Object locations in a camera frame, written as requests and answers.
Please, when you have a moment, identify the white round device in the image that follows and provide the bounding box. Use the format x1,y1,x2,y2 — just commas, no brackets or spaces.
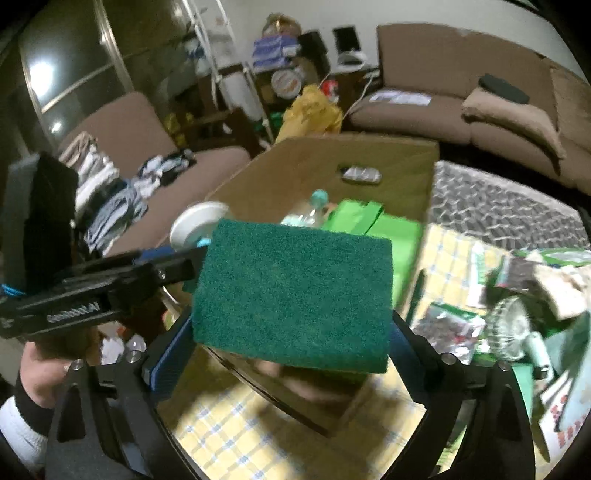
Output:
336,50,370,70

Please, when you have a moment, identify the green scouring sponge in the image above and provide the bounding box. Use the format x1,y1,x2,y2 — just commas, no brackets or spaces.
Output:
191,218,394,374

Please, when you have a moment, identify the small pile of dark clothes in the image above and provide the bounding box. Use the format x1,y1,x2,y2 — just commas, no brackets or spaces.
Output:
136,148,197,188

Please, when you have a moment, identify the clear water bottle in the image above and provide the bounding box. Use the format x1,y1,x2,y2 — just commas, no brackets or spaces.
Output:
281,189,329,229

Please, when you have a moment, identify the paper sheet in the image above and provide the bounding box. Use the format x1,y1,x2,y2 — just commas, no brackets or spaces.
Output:
368,90,432,106

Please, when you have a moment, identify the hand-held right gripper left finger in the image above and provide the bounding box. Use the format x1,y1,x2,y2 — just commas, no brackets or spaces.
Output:
44,314,204,480

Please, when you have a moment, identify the glass sliding door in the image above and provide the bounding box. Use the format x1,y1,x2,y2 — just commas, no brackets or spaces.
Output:
18,0,134,153

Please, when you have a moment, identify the yellow plastic bag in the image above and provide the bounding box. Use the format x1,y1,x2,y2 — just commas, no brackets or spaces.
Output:
276,84,345,144

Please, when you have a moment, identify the white green tube pack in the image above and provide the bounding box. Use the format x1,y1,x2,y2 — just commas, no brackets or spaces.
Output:
466,244,497,308

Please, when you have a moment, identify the yellow plaid tablecloth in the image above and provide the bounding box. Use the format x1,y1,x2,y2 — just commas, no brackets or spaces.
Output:
159,224,509,480

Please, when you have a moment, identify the pile of folded clothes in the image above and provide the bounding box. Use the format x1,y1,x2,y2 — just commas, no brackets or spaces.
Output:
60,131,148,254

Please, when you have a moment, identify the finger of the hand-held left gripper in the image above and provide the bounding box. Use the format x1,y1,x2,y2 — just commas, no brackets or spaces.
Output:
111,258,197,319
69,247,206,280

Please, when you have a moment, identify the brown sofa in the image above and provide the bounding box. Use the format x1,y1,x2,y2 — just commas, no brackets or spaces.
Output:
346,23,591,197

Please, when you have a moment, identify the small white fan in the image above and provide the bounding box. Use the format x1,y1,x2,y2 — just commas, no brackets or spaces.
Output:
485,295,552,379

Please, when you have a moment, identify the black wall panel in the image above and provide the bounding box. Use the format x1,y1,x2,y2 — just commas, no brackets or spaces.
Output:
332,26,360,54

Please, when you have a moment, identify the round tin lid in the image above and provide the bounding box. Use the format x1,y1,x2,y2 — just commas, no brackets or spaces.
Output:
271,69,303,97

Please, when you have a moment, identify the light teal cloth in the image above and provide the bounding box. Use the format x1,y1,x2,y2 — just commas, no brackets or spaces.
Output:
566,314,591,416

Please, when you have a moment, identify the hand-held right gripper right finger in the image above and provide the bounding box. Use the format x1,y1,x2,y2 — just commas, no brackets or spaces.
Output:
392,311,536,480

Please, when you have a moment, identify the brown armchair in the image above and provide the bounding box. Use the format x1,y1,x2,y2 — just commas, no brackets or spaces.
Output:
58,90,252,259

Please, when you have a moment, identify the stack of blue packets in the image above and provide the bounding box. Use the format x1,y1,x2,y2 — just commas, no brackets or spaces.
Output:
253,34,298,72

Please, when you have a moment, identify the grey pebble pattern mat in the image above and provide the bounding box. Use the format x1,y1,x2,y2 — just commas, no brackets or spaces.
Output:
429,159,583,252

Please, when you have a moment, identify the white metal rack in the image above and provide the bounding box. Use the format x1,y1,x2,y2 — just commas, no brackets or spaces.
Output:
182,0,278,139

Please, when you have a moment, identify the beige patterned pouch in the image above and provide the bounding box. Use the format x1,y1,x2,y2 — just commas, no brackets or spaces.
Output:
531,263,591,321

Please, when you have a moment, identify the black pen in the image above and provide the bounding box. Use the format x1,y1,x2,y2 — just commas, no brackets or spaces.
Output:
406,270,426,324

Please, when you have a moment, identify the silver snack packet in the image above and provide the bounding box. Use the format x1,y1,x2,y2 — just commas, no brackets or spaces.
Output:
411,302,485,365

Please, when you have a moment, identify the cardboard box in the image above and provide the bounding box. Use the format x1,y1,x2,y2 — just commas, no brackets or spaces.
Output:
157,131,440,437

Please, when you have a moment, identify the green tote bag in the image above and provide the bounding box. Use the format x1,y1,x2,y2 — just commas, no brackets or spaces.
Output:
321,198,423,296

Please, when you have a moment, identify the brown cushion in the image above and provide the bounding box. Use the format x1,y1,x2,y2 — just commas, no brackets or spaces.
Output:
462,88,568,160

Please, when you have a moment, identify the person's left hand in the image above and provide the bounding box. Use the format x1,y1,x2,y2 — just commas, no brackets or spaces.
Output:
21,325,100,407

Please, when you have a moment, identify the person's left forearm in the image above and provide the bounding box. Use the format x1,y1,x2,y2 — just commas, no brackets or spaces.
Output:
0,369,58,474

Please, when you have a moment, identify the silver foil pack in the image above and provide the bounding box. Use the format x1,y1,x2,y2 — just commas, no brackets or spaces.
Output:
339,165,383,184

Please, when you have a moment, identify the black flat pad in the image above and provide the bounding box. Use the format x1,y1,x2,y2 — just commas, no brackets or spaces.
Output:
478,74,531,106

